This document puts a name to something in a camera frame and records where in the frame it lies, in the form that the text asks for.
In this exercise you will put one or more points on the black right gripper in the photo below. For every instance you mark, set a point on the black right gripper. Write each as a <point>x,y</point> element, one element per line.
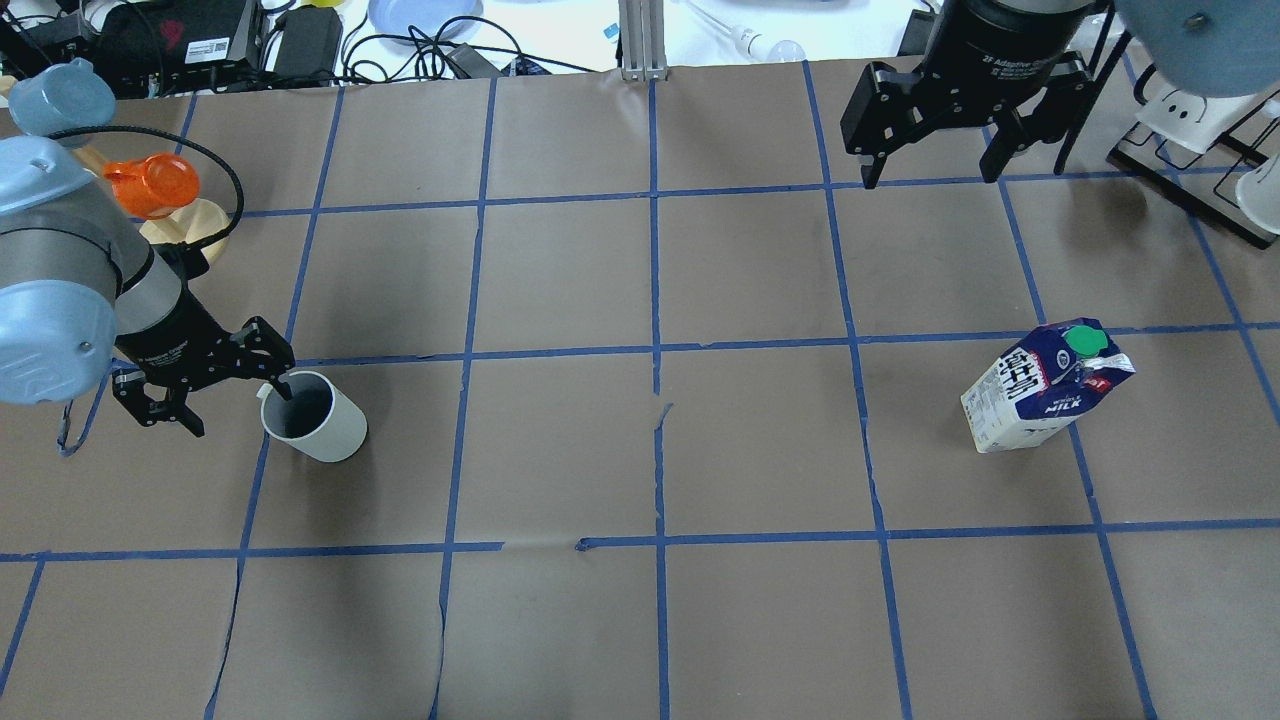
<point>1000,40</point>

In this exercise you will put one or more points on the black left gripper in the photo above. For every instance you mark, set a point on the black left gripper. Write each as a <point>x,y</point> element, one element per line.
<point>183,335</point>

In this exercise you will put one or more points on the white grey mug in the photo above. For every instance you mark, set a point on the white grey mug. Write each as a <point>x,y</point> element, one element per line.
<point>306,411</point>

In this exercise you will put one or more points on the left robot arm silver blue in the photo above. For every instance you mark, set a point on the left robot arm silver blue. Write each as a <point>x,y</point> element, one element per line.
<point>85,296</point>

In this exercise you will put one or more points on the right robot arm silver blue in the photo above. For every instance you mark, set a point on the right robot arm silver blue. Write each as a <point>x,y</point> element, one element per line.
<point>1207,48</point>

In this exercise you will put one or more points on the white cup on rack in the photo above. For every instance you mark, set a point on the white cup on rack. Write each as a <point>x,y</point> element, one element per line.
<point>1191,121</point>

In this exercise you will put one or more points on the blue white milk carton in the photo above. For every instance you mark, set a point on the blue white milk carton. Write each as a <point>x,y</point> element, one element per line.
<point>1042,384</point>

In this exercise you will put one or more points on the orange mug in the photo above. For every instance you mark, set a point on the orange mug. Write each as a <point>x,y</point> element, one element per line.
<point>152,188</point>

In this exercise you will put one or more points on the blue mug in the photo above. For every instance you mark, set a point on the blue mug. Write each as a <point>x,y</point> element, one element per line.
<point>64,96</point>

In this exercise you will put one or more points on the black computer box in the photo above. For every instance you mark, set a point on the black computer box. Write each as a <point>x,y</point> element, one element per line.
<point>162,48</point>

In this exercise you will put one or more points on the black power adapter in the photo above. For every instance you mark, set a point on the black power adapter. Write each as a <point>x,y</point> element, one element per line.
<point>308,47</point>

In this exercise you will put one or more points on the blue plate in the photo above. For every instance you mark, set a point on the blue plate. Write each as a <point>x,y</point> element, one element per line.
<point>393,19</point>

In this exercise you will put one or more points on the aluminium frame post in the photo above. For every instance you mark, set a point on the aluminium frame post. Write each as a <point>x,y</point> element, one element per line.
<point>642,45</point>

